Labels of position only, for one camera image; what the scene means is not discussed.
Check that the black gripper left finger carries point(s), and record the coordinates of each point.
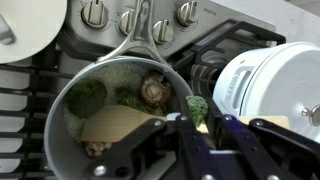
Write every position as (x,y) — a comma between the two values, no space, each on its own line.
(129,157)

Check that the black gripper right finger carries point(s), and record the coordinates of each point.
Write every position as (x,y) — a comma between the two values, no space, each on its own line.
(273,135)

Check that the wooden spatula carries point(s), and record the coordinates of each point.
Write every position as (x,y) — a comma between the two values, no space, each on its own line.
(113,122)

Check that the white pot lid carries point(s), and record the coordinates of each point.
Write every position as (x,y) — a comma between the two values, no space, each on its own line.
(34,24)

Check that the dark green broccoli head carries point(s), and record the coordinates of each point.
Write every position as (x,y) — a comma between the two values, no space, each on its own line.
(86,98)

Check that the light blue lidded dutch oven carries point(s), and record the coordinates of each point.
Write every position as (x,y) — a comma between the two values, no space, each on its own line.
(279,81)

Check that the brown mushroom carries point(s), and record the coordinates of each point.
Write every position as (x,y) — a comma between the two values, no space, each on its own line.
(155,91)

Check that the green broccoli floret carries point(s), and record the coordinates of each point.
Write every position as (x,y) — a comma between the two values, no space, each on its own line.
(198,108)

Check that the black gas stove grate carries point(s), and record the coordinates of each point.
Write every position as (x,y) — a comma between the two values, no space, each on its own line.
(186,155)

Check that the steel stove knob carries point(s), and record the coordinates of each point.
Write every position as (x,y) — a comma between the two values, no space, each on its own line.
(187,14)
(94,14)
(162,32)
(127,22)

